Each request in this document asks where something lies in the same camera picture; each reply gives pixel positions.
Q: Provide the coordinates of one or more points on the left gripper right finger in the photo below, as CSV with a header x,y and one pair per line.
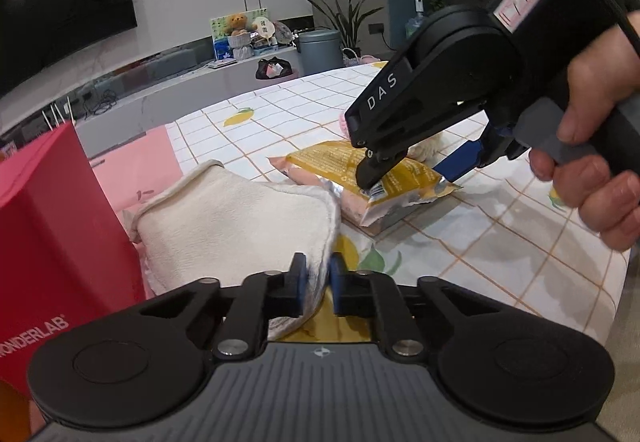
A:
x,y
375,297

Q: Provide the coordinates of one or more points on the checkered lemon table cloth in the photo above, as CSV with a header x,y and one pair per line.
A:
x,y
501,233

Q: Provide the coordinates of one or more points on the grey trash can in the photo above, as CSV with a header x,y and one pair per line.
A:
x,y
320,50

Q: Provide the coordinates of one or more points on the black wall television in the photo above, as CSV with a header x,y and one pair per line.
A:
x,y
36,34

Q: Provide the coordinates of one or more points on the cream towel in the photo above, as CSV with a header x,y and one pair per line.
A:
x,y
214,223

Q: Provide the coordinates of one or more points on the pink waste bin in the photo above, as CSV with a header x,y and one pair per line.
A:
x,y
274,68

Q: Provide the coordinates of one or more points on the white wifi router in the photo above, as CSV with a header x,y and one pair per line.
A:
x,y
57,113

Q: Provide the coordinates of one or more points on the green floor plant right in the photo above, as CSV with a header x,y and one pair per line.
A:
x,y
347,19

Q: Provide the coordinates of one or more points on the yellow snack packet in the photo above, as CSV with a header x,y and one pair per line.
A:
x,y
365,191

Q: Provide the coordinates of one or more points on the person right hand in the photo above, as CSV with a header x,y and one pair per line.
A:
x,y
603,75

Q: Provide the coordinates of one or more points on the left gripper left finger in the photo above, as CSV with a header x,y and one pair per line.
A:
x,y
261,298

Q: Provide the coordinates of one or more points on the red Wonderlab box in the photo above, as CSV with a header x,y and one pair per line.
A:
x,y
65,258

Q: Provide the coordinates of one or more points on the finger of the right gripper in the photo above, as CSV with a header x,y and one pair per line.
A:
x,y
493,143
374,166

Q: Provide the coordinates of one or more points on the pink plush toy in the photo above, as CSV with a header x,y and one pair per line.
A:
x,y
424,151

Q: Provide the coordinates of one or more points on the blue water bottle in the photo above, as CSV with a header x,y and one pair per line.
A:
x,y
415,22

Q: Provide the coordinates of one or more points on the pink small bag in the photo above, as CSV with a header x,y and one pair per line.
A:
x,y
352,58

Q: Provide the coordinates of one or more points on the small teddy bear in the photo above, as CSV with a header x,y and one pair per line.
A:
x,y
239,38

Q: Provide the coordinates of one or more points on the pink table mat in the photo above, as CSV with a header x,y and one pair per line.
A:
x,y
136,172

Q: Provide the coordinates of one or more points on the orange cardboard box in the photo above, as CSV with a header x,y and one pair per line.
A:
x,y
14,415

